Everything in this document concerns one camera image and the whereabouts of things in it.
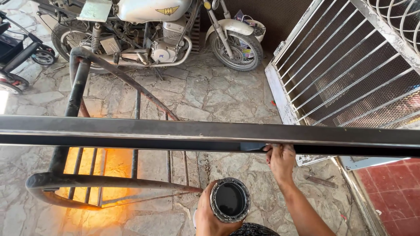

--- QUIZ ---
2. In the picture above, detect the person's left hand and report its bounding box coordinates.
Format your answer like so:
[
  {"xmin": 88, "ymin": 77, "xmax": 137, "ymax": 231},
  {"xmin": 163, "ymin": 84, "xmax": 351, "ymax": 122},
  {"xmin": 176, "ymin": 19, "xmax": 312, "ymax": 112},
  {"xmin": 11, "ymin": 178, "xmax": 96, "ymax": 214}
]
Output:
[{"xmin": 195, "ymin": 180, "xmax": 244, "ymax": 236}]

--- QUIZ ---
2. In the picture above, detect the person's right hand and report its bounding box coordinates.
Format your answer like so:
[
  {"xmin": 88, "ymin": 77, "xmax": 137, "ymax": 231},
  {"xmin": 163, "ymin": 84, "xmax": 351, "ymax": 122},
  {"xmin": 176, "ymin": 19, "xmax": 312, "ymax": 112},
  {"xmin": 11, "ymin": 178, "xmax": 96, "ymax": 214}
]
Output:
[{"xmin": 263, "ymin": 144, "xmax": 297, "ymax": 186}]

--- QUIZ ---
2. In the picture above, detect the black paint can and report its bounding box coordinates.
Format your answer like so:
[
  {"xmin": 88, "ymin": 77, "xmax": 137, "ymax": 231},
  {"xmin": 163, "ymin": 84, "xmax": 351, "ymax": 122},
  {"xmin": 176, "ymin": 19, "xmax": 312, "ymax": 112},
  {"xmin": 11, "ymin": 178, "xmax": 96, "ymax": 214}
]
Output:
[{"xmin": 210, "ymin": 177, "xmax": 251, "ymax": 224}]

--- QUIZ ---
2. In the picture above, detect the dark paint brush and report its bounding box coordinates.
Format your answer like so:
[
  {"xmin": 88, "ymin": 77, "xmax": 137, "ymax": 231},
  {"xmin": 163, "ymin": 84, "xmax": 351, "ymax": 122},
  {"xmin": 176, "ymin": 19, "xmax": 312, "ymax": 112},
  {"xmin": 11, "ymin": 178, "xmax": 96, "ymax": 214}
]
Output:
[{"xmin": 239, "ymin": 142, "xmax": 267, "ymax": 153}]

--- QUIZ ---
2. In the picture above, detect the person's dark patterned clothing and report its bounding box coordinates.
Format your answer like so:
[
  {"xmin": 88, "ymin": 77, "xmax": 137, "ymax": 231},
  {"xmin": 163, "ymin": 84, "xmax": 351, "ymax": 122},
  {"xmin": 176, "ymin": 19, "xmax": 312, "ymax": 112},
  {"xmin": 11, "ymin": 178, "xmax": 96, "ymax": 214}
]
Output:
[{"xmin": 229, "ymin": 222, "xmax": 280, "ymax": 236}]

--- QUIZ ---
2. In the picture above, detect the flat rusty metal strip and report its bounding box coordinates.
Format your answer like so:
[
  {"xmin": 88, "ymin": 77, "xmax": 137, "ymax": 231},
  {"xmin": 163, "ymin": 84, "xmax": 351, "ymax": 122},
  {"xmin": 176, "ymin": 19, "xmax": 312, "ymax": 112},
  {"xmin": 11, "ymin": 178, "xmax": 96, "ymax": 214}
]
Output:
[{"xmin": 305, "ymin": 175, "xmax": 339, "ymax": 189}]

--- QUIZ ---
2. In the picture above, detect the aluminium door track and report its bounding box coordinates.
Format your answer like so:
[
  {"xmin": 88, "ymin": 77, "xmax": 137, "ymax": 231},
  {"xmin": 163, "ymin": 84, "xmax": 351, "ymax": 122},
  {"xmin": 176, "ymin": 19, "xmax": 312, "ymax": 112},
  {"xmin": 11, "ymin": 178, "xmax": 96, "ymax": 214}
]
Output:
[{"xmin": 331, "ymin": 157, "xmax": 389, "ymax": 236}]

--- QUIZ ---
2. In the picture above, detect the black steel square beam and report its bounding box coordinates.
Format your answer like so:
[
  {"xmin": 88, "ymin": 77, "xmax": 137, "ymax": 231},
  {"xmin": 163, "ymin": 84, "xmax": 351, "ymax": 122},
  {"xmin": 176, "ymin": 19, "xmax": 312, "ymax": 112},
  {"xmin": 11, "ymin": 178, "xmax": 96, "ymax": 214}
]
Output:
[{"xmin": 0, "ymin": 115, "xmax": 420, "ymax": 158}]

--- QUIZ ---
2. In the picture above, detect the white barred metal gate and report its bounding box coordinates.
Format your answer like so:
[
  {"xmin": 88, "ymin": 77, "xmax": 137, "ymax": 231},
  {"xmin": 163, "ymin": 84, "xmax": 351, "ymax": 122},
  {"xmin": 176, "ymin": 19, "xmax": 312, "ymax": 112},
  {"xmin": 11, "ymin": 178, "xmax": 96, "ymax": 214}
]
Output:
[{"xmin": 264, "ymin": 0, "xmax": 420, "ymax": 167}]

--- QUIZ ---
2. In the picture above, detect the white bucket with clutter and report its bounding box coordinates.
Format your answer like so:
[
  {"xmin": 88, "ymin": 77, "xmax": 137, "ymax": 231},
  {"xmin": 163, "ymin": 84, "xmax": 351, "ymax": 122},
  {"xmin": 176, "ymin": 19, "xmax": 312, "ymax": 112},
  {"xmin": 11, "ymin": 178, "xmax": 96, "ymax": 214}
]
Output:
[{"xmin": 234, "ymin": 10, "xmax": 266, "ymax": 43}]

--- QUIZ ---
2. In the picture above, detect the white motorcycle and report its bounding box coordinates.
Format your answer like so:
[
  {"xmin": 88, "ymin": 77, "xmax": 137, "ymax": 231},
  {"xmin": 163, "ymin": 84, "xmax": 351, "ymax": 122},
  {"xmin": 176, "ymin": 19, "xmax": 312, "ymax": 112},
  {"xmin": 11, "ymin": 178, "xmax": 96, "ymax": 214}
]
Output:
[{"xmin": 33, "ymin": 0, "xmax": 264, "ymax": 75}]

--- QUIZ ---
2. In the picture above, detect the pale green metal sheet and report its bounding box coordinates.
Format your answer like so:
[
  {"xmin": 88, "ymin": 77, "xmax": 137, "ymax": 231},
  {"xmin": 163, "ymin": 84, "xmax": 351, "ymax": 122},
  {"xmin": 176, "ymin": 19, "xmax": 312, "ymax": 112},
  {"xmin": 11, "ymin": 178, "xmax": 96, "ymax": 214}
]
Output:
[{"xmin": 77, "ymin": 0, "xmax": 113, "ymax": 23}]

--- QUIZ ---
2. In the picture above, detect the white curved bar grille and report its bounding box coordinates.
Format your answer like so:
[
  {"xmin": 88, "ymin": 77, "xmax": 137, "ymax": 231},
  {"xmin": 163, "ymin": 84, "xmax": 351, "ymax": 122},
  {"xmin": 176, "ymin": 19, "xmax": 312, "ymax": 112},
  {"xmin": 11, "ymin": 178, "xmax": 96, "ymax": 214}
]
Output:
[{"xmin": 367, "ymin": 0, "xmax": 420, "ymax": 54}]

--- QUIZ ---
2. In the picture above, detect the black baby stroller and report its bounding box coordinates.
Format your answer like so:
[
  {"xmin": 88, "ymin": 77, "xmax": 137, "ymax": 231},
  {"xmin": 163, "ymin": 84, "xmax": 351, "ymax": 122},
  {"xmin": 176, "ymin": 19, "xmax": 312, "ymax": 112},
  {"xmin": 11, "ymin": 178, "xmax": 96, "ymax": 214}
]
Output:
[{"xmin": 0, "ymin": 10, "xmax": 56, "ymax": 95}]

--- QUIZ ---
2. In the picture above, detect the curved rusty metal railing frame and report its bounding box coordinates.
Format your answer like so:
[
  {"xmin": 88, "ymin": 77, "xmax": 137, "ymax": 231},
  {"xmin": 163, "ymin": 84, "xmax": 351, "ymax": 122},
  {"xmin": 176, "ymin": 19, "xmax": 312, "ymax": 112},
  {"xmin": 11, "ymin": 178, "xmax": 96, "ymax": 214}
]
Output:
[{"xmin": 26, "ymin": 47, "xmax": 203, "ymax": 210}]

